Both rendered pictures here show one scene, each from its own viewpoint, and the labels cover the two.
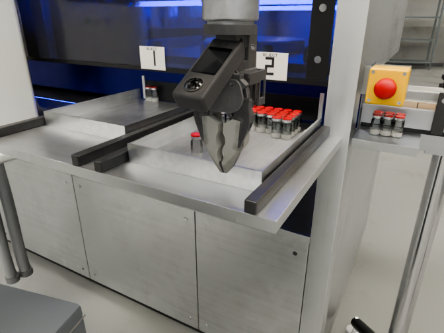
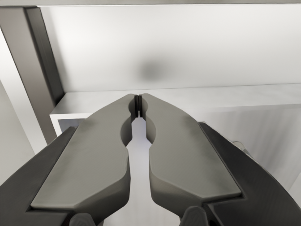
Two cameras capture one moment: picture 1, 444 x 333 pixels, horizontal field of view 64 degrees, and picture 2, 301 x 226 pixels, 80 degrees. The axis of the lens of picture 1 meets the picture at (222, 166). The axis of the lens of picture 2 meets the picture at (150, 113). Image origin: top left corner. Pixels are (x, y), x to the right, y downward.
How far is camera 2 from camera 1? 46 cm
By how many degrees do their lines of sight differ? 39
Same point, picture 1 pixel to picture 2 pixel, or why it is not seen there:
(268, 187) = (25, 84)
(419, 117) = not seen: outside the picture
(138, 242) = not seen: hidden behind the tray
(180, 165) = (244, 93)
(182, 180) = (220, 64)
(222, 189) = (131, 69)
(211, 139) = (170, 127)
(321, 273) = not seen: hidden behind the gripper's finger
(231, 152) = (101, 113)
